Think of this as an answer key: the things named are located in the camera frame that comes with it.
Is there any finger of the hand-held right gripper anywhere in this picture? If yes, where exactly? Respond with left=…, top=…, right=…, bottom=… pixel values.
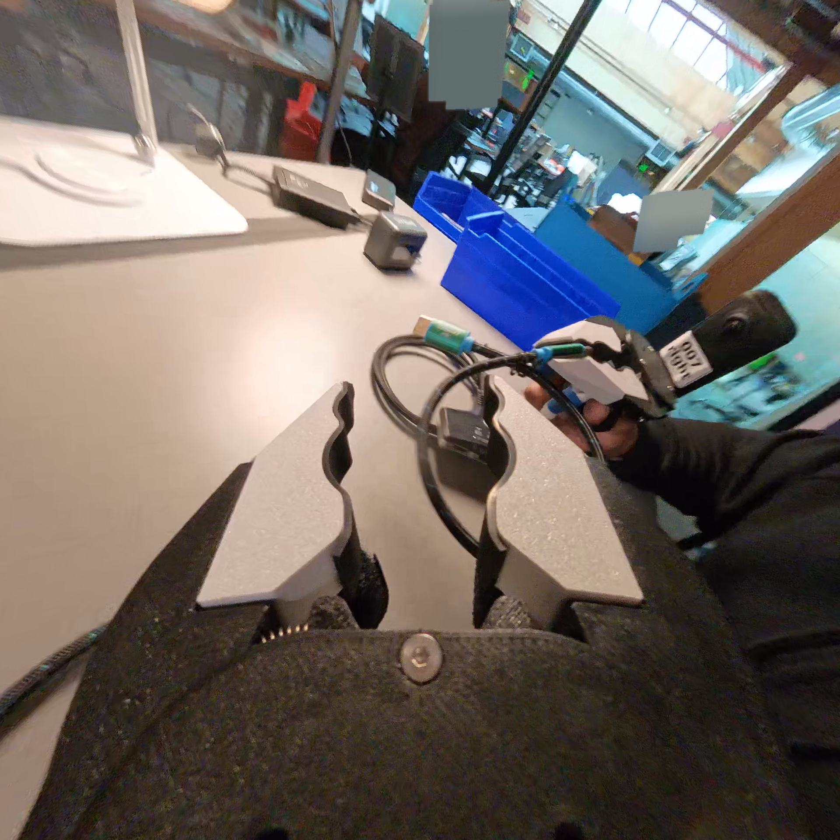
left=546, top=356, right=635, bottom=404
left=532, top=317, right=624, bottom=360

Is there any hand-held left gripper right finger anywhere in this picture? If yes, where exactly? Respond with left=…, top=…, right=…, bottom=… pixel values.
left=482, top=377, right=645, bottom=630

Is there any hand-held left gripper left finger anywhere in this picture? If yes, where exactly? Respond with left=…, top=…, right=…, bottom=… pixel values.
left=196, top=382, right=360, bottom=626

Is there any large blue bin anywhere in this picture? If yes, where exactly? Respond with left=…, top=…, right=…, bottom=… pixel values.
left=441, top=210, right=621, bottom=352

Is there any black hdmi switch box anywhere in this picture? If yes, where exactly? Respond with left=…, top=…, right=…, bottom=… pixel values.
left=436, top=407, right=493, bottom=463

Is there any black braided switch cable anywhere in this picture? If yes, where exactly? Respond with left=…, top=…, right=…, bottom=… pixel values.
left=371, top=335, right=490, bottom=447

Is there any person's right forearm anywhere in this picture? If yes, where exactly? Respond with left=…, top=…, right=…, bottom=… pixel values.
left=607, top=416, right=840, bottom=546

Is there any person's right hand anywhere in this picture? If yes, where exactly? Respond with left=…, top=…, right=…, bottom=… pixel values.
left=524, top=382, right=642, bottom=462

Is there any blue partition panel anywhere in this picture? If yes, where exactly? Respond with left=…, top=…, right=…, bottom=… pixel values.
left=535, top=197, right=706, bottom=336

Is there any blue bin with dividers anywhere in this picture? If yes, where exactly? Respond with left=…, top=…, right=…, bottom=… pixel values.
left=413, top=172, right=490, bottom=242

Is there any grey cube charger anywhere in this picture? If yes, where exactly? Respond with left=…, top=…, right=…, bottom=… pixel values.
left=363, top=211, right=429, bottom=272

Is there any person's black jacket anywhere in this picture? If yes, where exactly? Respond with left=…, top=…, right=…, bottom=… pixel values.
left=689, top=427, right=840, bottom=840

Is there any black slanted pole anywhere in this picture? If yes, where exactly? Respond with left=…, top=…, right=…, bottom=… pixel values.
left=486, top=0, right=601, bottom=198

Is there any small grey box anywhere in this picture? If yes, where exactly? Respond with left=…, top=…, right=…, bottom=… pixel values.
left=361, top=169, right=398, bottom=212

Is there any flat grey power brick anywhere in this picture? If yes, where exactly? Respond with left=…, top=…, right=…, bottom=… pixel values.
left=271, top=165, right=361, bottom=231

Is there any black monitor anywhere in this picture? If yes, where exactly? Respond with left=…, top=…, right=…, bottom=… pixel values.
left=364, top=14, right=426, bottom=122

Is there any red box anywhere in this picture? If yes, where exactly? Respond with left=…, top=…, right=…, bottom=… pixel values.
left=281, top=82, right=322, bottom=161

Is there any grey metal pole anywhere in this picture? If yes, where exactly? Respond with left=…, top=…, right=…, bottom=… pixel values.
left=317, top=0, right=365, bottom=165

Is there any white desk stand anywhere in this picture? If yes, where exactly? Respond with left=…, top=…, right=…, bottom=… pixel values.
left=0, top=0, right=250, bottom=247

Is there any black power cord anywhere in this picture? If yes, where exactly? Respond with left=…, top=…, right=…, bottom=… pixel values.
left=187, top=105, right=277, bottom=191

